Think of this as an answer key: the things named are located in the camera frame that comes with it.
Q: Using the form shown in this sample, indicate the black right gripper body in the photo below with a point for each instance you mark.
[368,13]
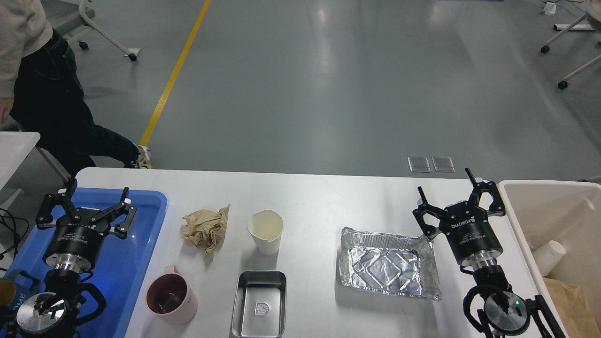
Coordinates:
[470,234]

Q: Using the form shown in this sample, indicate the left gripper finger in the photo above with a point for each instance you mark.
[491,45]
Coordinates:
[44,218]
[117,219]

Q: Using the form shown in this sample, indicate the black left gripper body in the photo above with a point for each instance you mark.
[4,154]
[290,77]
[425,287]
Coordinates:
[74,246]

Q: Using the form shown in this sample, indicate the aluminium foil tray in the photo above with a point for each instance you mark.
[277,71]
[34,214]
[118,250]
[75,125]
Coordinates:
[388,264]

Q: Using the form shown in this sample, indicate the pink ribbed mug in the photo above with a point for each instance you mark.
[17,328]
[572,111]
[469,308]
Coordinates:
[171,298]

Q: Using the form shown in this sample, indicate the stainless steel rectangular box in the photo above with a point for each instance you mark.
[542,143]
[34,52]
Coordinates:
[259,309]

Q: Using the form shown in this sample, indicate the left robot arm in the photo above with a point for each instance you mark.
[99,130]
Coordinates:
[68,300]

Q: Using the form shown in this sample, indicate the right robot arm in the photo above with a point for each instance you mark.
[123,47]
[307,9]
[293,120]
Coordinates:
[491,306]

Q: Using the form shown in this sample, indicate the blue plastic tray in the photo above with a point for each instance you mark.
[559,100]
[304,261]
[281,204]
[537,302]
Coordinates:
[122,264]

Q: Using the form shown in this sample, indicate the beige plastic bin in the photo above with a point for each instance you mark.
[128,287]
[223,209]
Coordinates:
[569,213]

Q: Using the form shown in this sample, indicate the white side table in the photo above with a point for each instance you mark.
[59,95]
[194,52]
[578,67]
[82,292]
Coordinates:
[24,167]

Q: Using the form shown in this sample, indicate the right floor outlet plate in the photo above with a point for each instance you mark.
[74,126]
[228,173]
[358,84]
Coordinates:
[443,164]

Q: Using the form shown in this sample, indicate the floor outlet plate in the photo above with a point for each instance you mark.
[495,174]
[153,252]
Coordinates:
[443,164]
[419,164]

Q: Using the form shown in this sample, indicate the left floor outlet plate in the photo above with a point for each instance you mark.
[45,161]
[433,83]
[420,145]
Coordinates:
[419,164]

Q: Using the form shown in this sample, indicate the white cup in bin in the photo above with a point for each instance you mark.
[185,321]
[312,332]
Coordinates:
[548,256]

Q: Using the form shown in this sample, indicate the dark blue mug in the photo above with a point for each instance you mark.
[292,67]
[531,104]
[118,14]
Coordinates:
[14,294]

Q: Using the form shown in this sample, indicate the crumpled brown paper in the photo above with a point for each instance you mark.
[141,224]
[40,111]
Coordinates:
[205,229]

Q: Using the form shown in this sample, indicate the person in dark jeans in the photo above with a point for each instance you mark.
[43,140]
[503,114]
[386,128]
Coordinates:
[39,89]

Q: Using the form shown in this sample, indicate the brown paper in bin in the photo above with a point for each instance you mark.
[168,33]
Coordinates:
[573,308]

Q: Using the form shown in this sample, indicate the white paper cup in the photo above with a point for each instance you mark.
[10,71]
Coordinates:
[266,228]

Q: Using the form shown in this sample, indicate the grey office chair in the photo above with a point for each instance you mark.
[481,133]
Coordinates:
[75,19]

